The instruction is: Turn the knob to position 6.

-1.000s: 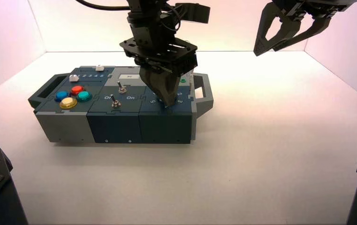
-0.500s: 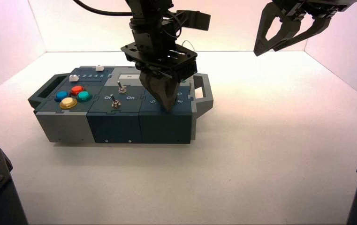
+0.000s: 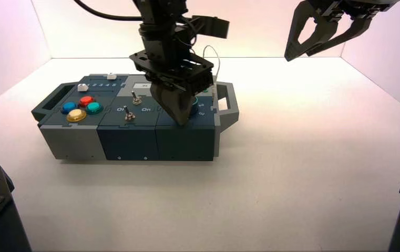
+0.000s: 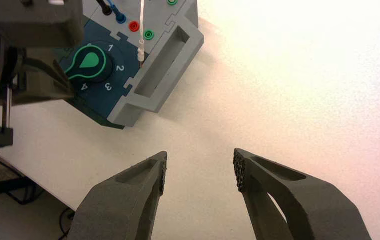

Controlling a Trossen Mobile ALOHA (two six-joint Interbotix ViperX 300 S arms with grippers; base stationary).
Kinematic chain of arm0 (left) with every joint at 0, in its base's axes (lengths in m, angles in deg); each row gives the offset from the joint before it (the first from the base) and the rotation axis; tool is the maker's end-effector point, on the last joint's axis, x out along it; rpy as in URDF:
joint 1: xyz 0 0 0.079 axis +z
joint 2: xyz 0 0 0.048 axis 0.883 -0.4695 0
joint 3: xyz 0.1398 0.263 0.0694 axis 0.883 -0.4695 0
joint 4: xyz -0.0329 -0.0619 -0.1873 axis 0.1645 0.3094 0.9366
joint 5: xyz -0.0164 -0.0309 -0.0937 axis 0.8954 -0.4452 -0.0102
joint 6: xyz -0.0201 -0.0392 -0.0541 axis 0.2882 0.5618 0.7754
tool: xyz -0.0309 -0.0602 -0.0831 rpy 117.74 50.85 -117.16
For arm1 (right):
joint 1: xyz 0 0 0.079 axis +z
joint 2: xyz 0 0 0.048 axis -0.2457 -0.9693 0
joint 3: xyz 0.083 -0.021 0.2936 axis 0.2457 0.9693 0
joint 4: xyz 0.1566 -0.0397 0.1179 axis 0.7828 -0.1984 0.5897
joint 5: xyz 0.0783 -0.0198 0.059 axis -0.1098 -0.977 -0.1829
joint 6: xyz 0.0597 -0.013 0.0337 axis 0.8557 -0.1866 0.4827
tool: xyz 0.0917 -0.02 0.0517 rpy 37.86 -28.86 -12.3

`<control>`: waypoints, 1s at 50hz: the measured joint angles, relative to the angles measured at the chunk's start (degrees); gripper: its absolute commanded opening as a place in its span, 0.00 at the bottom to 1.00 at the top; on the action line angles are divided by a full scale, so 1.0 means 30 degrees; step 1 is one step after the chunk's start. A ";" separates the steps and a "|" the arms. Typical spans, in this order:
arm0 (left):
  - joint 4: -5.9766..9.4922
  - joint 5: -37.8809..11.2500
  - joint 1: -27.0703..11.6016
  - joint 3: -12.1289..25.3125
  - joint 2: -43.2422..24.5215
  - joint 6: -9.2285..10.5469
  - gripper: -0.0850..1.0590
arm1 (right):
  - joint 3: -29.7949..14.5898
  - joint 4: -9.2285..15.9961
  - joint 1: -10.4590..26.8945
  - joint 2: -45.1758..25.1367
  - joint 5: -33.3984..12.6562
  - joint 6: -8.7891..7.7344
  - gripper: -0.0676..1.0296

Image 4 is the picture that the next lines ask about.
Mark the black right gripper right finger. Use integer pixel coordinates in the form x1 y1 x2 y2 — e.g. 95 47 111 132
233 148 373 240

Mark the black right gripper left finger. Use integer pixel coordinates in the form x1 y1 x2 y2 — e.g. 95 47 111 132
68 151 168 240

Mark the black knob with green teardrop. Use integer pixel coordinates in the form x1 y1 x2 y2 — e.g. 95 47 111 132
64 43 114 84

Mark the grey and teal task board box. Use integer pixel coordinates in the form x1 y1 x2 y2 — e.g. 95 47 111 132
53 0 205 131

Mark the thin black power cable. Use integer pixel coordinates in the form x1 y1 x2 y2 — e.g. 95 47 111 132
58 207 75 240

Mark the black banana plug cable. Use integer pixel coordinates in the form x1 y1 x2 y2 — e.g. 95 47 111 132
96 0 113 17

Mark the blue banana plug cable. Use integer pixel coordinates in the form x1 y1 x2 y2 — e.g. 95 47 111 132
107 0 127 24

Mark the white banana plug cable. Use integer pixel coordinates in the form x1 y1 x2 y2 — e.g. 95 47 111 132
137 0 146 69

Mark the black metal frame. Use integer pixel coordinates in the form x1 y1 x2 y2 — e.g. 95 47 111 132
0 153 46 206

